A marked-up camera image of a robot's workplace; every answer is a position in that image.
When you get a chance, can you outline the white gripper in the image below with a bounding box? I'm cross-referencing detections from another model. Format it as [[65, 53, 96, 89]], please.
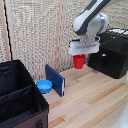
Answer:
[[68, 35, 101, 56]]

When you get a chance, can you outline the red plastic cup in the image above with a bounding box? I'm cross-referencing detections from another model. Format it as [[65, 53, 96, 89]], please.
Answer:
[[72, 54, 87, 70]]

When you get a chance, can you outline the black hard case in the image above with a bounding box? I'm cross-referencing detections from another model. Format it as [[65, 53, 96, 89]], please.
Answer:
[[85, 28, 128, 80]]

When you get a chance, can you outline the dark blue book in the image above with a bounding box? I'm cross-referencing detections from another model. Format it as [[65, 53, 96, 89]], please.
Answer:
[[44, 63, 66, 98]]

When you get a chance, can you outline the blue plastic bowl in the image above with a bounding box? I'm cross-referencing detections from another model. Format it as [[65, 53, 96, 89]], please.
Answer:
[[35, 79, 54, 95]]

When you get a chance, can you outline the black fabric storage box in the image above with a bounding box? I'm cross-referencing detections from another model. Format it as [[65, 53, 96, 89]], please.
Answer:
[[0, 59, 50, 128]]

